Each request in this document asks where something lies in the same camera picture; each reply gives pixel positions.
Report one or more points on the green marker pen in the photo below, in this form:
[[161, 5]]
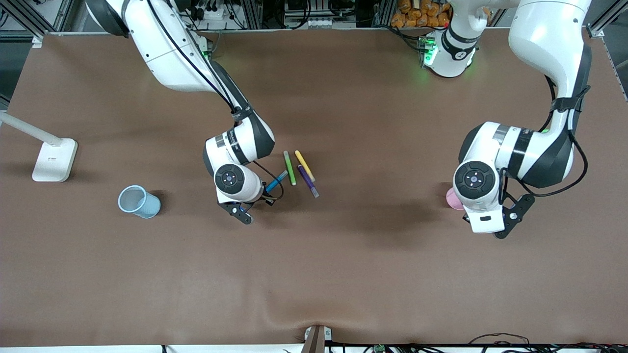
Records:
[[290, 168]]

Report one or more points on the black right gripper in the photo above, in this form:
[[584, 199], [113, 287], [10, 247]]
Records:
[[265, 198]]

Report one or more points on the purple marker pen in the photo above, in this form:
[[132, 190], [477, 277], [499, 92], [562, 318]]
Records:
[[308, 181]]

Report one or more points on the small white corner bracket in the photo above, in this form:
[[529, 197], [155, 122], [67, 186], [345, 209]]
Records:
[[37, 41]]

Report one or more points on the aluminium frame post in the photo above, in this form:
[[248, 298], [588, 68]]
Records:
[[253, 13], [385, 12]]

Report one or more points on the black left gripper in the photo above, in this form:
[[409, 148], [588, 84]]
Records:
[[465, 218]]

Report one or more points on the yellow marker pen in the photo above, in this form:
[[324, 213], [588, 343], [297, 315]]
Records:
[[304, 164]]

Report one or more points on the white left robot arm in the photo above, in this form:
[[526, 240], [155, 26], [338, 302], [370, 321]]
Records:
[[544, 29]]

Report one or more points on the white power strip with plugs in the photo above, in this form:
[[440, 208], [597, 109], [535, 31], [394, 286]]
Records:
[[211, 13]]

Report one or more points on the brown table cover mat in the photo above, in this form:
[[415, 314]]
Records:
[[314, 269]]

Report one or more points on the light blue mesh cup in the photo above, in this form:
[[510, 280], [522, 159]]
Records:
[[142, 203]]

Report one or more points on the blue marker pen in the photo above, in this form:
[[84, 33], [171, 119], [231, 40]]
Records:
[[277, 180]]

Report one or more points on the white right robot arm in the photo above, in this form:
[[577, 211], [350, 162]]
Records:
[[171, 54]]

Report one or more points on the white lamp stand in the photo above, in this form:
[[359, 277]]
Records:
[[54, 162]]

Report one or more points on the pink mesh cup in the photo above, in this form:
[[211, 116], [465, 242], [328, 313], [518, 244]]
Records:
[[451, 198]]

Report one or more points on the orange packaged items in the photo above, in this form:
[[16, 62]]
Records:
[[419, 13]]

